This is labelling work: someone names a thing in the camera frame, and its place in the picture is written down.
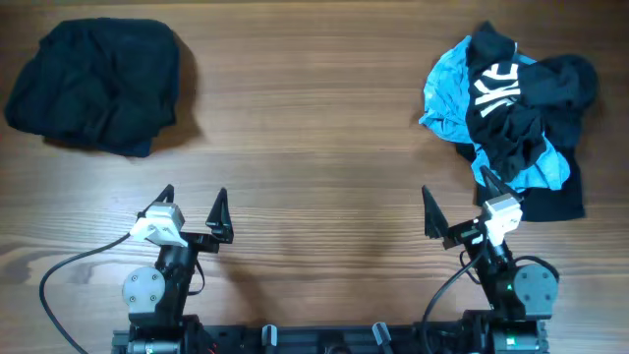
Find black garment with white lettering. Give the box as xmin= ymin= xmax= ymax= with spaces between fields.
xmin=466 ymin=22 xmax=567 ymax=189

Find dark garment under pile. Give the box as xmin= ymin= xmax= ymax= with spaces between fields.
xmin=520 ymin=54 xmax=599 ymax=222

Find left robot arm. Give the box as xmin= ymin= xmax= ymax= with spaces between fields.
xmin=111 ymin=185 xmax=234 ymax=354

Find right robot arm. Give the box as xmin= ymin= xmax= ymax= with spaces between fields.
xmin=419 ymin=167 xmax=560 ymax=353

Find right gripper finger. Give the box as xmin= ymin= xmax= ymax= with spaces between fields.
xmin=422 ymin=185 xmax=448 ymax=239
xmin=481 ymin=166 xmax=521 ymax=202

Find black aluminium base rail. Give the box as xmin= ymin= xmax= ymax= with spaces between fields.
xmin=110 ymin=322 xmax=549 ymax=354

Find light blue garment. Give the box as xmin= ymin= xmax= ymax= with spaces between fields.
xmin=419 ymin=35 xmax=571 ymax=192

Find black shorts with white lining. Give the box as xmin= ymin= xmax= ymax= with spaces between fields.
xmin=4 ymin=18 xmax=180 ymax=154

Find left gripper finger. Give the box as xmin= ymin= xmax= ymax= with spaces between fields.
xmin=205 ymin=188 xmax=234 ymax=236
xmin=155 ymin=184 xmax=174 ymax=204

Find left black cable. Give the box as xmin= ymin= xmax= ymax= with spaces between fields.
xmin=38 ymin=231 xmax=133 ymax=354

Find folded navy blue shorts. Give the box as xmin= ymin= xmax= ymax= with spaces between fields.
xmin=117 ymin=140 xmax=151 ymax=158

